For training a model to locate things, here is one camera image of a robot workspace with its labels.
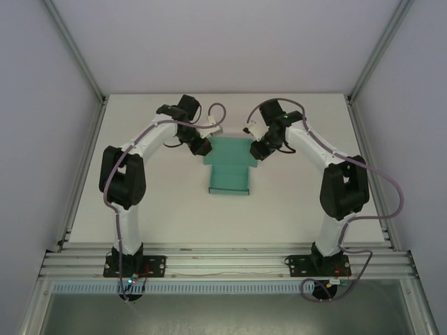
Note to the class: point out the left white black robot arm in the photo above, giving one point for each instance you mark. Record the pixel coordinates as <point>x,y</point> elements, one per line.
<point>129,230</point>

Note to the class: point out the aluminium side rail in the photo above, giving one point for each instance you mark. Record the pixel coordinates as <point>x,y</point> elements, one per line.
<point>91,139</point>
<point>359,132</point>

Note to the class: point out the small connector board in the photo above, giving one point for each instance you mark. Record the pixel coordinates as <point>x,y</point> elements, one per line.
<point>336,281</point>

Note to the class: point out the small board with green light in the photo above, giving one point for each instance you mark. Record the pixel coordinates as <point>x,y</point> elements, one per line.
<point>132,280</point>

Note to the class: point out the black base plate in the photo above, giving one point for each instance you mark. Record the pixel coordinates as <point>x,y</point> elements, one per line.
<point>157,267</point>
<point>297,267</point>

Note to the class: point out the aluminium mounting rail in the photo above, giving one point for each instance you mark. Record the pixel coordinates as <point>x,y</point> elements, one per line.
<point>227,263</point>

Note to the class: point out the grey metal sheet panel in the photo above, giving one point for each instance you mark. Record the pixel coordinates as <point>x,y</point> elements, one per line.
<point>227,314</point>

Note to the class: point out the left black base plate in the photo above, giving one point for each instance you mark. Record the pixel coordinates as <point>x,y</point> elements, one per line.
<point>157,267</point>

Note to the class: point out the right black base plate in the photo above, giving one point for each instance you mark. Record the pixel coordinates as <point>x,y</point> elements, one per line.
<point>297,267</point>

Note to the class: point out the teal paper box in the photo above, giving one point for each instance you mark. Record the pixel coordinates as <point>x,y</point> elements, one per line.
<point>228,174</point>

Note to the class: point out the aluminium frame post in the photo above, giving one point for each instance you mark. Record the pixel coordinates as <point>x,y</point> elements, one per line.
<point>380,45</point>
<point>75,49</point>

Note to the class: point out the aluminium lower frame bar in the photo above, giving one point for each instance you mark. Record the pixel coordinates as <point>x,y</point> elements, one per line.
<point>419,310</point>
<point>33,310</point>

